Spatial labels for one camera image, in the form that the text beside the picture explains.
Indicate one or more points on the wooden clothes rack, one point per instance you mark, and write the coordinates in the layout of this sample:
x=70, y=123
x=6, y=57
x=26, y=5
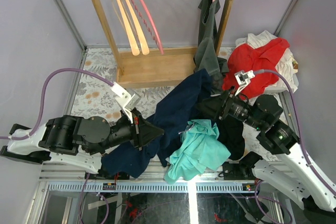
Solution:
x=147, y=71

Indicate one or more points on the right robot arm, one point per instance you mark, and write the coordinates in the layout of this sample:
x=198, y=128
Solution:
x=307, y=190

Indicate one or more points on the light wooden hanger left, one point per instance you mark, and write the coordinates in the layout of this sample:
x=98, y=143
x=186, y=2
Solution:
x=125, y=21

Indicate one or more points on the white garment pile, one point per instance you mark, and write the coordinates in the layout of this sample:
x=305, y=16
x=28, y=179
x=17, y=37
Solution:
x=287, y=65

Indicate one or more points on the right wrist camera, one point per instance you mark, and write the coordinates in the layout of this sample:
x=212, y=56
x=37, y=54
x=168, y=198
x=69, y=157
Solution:
x=243, y=79

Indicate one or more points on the floral table mat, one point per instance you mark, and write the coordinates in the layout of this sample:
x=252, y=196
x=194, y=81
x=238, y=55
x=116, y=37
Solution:
x=93, y=97

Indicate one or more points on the navy blue t-shirt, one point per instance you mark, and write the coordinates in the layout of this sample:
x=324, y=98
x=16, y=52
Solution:
x=172, y=114

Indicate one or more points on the black t-shirt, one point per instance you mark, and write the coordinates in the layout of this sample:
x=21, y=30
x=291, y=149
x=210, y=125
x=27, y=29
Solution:
x=231, y=135

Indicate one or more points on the pink twisted-bar hanger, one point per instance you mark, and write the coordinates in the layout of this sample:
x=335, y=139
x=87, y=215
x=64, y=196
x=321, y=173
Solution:
x=149, y=24

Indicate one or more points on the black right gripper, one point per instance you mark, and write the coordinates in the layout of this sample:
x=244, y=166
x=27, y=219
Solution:
x=221, y=103

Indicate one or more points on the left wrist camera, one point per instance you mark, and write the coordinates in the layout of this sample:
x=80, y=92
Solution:
x=126, y=100

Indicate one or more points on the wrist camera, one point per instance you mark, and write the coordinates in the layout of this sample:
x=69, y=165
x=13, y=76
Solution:
x=126, y=100
x=243, y=79

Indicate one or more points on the red t-shirt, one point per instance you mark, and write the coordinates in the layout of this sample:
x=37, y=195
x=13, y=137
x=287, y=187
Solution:
x=247, y=58

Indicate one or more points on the light wooden hanger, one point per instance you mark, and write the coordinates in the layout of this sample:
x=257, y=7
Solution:
x=125, y=21
x=139, y=31

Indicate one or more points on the teal t-shirt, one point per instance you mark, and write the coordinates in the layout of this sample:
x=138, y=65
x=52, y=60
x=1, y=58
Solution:
x=200, y=150

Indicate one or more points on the grey t-shirt on hanger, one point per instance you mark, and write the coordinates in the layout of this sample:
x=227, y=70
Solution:
x=205, y=56

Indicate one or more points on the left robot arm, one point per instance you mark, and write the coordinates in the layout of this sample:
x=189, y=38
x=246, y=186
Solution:
x=86, y=144

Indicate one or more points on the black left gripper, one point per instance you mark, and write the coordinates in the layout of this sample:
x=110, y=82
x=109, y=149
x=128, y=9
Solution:
x=143, y=131

